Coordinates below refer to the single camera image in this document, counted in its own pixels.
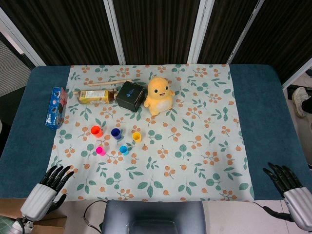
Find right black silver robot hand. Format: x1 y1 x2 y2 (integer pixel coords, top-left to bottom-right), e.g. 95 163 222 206
262 162 312 231

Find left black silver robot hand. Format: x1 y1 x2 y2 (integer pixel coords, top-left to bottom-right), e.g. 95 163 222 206
20 165 75 222

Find brown cardboard box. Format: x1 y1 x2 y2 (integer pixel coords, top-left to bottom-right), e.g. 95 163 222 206
0 198 68 234

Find green cutting mat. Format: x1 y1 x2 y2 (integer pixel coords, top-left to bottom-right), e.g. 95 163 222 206
0 215 16 234

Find orange plastic cup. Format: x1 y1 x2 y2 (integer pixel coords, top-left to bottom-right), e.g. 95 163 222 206
90 125 104 138

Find teal table cover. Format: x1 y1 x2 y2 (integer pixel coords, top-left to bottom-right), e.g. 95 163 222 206
0 63 312 201

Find blue cookie box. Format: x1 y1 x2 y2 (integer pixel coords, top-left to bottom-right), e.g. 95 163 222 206
44 87 69 130

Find black trouser leg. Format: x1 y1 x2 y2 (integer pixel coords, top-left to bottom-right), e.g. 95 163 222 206
301 95 312 113

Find white sneaker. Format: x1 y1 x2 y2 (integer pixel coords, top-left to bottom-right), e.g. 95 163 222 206
292 87 312 118

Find yellow label drink bottle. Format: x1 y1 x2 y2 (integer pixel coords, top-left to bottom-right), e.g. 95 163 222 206
78 89 119 105

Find gray mesh partition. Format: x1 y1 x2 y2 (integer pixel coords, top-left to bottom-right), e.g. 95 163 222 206
0 33 34 98

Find wooden stick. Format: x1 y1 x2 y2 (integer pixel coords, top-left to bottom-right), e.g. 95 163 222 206
88 78 133 87

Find black cardboard box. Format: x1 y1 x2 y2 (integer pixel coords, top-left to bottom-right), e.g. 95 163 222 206
115 81 145 113

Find floral print tablecloth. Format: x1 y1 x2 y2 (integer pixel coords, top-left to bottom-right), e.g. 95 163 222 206
40 63 255 202

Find yellow plush toy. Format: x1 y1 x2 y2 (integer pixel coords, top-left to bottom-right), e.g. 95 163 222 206
143 76 176 117

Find dark folding screen panel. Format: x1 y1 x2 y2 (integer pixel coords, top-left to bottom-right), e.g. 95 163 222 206
103 0 215 65
187 0 265 64
226 0 312 91
0 0 126 67

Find thin black cable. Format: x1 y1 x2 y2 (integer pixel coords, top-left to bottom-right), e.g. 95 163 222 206
252 201 269 211

